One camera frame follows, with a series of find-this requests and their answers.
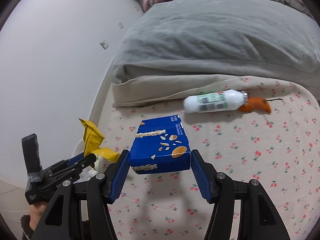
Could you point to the blue almond drink carton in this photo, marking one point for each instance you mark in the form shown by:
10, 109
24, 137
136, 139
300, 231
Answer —
160, 146

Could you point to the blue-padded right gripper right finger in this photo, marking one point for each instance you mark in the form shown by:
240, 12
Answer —
259, 218

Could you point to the grey duvet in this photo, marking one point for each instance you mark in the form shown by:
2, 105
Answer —
237, 37

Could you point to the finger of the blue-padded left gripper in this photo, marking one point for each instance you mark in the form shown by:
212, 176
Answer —
75, 159
75, 170

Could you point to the yellow snack bag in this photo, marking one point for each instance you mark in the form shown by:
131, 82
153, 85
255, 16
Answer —
93, 139

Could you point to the person's left hand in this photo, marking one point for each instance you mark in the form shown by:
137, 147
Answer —
29, 222

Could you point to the white AD milk bottle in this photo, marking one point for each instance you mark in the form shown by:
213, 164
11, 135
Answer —
228, 100

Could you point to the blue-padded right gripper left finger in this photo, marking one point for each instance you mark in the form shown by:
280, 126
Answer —
80, 210

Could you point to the white wall socket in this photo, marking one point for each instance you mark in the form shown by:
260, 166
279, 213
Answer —
104, 44

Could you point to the orange fruit peel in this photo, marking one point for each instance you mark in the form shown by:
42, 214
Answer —
257, 103

